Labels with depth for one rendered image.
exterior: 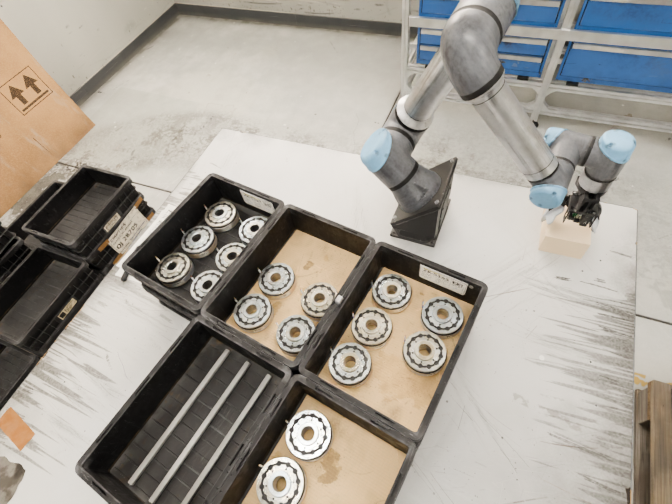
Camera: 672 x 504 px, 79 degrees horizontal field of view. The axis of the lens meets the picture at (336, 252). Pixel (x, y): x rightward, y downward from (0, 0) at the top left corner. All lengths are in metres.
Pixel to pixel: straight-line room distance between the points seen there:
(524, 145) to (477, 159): 1.66
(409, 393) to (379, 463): 0.16
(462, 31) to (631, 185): 1.99
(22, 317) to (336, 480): 1.61
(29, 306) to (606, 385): 2.15
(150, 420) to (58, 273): 1.22
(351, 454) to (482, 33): 0.90
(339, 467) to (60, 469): 0.76
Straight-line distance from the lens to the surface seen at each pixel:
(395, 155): 1.19
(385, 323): 1.04
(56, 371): 1.53
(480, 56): 0.90
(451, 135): 2.79
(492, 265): 1.34
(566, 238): 1.36
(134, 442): 1.16
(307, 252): 1.20
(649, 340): 2.24
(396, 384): 1.02
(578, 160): 1.17
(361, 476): 0.99
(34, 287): 2.27
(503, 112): 0.95
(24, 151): 3.49
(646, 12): 2.62
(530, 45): 2.66
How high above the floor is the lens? 1.81
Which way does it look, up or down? 56 degrees down
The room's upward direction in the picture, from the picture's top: 12 degrees counter-clockwise
